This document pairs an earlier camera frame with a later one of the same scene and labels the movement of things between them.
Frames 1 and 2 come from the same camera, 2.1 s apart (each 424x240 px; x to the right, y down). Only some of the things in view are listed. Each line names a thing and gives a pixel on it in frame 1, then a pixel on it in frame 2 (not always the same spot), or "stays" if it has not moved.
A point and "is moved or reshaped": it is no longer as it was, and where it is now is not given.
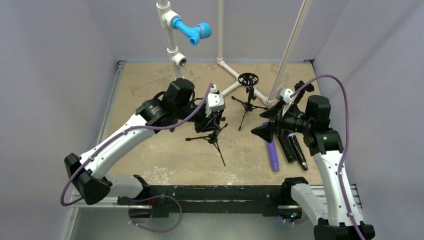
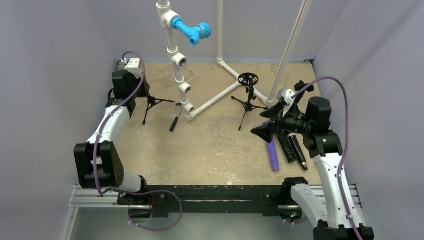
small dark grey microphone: x=298 y=150 stays
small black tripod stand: x=212 y=139 is moved or reshaped
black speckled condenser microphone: x=288 y=145 stays
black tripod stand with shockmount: x=249 y=79 stays
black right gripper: x=279 y=120 stays
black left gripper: x=207 y=123 → x=145 y=87
